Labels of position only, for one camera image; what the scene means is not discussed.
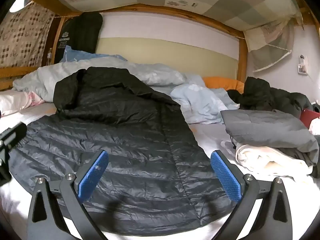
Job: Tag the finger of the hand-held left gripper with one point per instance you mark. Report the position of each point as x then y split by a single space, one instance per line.
12 133

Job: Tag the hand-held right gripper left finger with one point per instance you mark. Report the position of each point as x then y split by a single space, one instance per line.
92 177

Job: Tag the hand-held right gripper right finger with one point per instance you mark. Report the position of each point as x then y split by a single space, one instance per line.
226 177

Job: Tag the black down jacket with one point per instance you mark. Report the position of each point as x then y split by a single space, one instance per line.
125 142

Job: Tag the pink floral pillow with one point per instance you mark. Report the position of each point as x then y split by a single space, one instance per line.
17 102

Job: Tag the folded white garment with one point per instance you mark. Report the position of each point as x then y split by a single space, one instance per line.
262 157

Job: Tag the folded grey garment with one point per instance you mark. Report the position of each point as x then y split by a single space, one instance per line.
270 127

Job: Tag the clear plastic bottle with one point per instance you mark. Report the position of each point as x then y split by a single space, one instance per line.
50 57

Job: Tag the crumpled black garment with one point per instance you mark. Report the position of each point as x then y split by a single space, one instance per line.
262 92

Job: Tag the brown checkered curtain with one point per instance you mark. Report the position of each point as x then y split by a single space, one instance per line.
22 40

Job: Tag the orange pillow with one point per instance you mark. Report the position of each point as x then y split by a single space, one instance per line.
225 82

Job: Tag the blue pillow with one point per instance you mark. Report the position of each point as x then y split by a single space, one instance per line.
75 55

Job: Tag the red box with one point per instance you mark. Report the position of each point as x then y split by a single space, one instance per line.
308 116

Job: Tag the black hanging printed bag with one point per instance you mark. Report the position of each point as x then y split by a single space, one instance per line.
80 35

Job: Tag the light blue floral duvet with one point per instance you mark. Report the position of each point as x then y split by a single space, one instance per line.
150 72

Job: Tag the pastel hanging cloth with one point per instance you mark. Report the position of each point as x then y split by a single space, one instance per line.
270 37

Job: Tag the wooden bunk bed frame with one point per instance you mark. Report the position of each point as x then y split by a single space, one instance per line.
242 55

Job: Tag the white wall socket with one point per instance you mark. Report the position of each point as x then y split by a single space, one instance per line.
302 68

